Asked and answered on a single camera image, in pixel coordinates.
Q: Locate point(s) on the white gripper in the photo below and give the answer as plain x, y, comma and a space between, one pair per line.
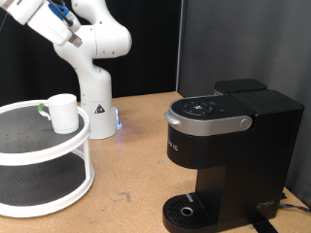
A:
48, 26

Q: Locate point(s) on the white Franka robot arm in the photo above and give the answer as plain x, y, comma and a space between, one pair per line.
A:
97, 87

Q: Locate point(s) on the black Keurig machine body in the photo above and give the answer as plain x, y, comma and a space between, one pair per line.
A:
246, 161

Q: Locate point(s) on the black curtain backdrop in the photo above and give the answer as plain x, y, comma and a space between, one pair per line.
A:
149, 48

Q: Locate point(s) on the white two-tier turntable shelf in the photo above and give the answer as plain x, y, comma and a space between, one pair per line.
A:
32, 139

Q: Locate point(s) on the grey fabric partition panel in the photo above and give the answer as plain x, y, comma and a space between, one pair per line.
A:
226, 39

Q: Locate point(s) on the small grey tape strip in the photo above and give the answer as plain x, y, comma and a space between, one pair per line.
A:
189, 198

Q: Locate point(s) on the black slotted drip tray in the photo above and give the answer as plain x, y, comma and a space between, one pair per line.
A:
184, 212

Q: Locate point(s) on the black tape strip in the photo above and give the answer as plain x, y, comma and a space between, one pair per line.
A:
262, 225

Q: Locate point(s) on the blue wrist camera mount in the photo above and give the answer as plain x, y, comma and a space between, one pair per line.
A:
60, 11

